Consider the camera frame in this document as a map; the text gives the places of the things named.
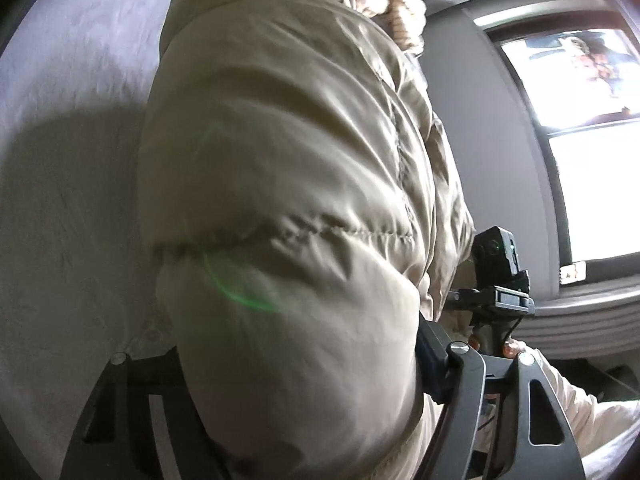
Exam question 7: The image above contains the small box with label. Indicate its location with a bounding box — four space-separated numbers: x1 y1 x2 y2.
559 261 587 286

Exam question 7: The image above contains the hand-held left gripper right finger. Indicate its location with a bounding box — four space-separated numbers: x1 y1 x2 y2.
414 320 587 480

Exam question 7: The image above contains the beige fur-trimmed puffer jacket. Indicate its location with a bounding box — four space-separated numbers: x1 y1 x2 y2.
135 0 478 480

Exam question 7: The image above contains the lavender bed sheet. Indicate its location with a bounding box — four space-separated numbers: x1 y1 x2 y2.
0 0 211 480

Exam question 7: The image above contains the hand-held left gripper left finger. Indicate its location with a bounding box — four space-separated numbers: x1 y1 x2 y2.
60 352 221 480

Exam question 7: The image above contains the grey window sill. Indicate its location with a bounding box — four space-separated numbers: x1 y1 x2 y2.
520 280 640 363

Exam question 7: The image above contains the person's right forearm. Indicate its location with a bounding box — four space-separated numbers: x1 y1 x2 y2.
525 346 608 411

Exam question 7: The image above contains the window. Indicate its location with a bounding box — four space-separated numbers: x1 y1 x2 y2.
472 7 640 273

